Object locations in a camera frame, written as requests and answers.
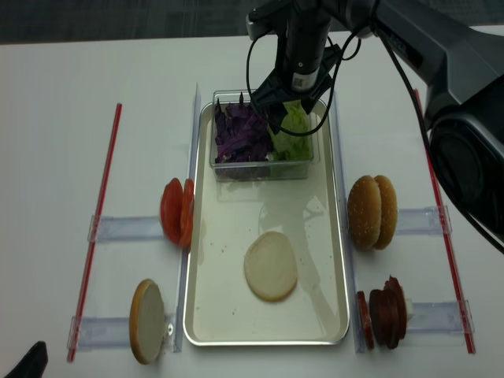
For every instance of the red strip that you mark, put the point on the red strip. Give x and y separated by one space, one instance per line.
468 339
75 327

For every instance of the clear holder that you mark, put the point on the clear holder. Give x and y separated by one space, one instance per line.
421 219
89 333
104 229
450 318

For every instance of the lower left clear holder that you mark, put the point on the lower left clear holder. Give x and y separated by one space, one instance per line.
89 333

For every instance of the sesame bun top front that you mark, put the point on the sesame bun top front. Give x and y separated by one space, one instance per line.
364 212

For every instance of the cream metal tray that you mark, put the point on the cream metal tray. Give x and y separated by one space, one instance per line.
220 308

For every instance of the tomato slice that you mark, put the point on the tomato slice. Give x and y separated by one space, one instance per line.
170 210
186 215

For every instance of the right red strip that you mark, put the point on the right red strip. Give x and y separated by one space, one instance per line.
468 339

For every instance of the right tomato slice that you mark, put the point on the right tomato slice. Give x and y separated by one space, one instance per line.
186 215

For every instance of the green lettuce pile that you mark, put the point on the green lettuce pile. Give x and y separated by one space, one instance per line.
288 147

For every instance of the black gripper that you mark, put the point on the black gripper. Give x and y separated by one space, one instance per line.
285 84

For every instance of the thin red sausage slice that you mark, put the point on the thin red sausage slice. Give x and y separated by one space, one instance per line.
365 320

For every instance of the clear plastic salad box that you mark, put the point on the clear plastic salad box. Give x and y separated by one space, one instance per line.
262 170

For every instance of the dark red meat slices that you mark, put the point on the dark red meat slices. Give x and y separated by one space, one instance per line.
387 311

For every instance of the left tomato slice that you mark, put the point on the left tomato slice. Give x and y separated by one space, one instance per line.
170 210

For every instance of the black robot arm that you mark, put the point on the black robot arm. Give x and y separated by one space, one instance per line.
462 120

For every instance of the left red strip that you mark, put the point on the left red strip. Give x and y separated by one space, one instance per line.
75 327

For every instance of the black object bottom left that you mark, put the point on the black object bottom left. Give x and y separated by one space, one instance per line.
32 364

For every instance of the bottom bun on tray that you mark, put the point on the bottom bun on tray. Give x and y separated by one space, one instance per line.
269 267

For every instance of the upper right clear holder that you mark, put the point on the upper right clear holder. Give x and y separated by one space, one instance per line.
421 219

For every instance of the upright bun half left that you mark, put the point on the upright bun half left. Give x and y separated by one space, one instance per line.
146 322

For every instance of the sesame bun top rear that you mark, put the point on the sesame bun top rear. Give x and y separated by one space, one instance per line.
389 212

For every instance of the lower right clear holder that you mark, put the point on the lower right clear holder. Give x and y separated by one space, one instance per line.
450 318

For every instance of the upper left clear holder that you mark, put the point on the upper left clear holder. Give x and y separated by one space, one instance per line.
104 229

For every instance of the sesame bun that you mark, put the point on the sesame bun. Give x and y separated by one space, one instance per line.
364 212
389 212

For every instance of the purple cabbage shreds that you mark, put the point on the purple cabbage shreds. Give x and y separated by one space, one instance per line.
242 136

